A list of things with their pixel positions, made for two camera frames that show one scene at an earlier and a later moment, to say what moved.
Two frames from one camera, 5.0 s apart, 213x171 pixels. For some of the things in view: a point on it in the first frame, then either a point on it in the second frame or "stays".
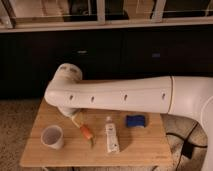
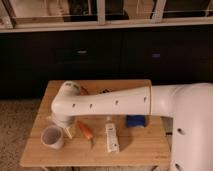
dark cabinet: (29, 61) stays
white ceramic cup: (52, 137) stays
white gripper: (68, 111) to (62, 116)
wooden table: (96, 139) stays
